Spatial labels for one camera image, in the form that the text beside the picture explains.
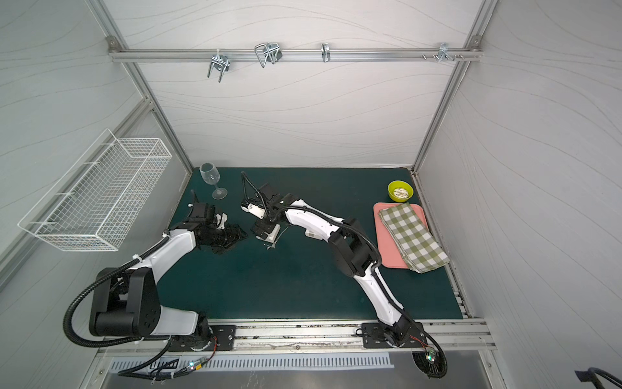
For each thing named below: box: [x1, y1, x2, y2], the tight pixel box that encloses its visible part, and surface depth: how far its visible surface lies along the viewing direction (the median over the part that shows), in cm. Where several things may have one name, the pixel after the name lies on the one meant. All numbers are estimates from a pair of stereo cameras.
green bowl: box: [387, 179, 414, 203], surface depth 110 cm
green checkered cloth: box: [379, 202, 451, 274], surface depth 97 cm
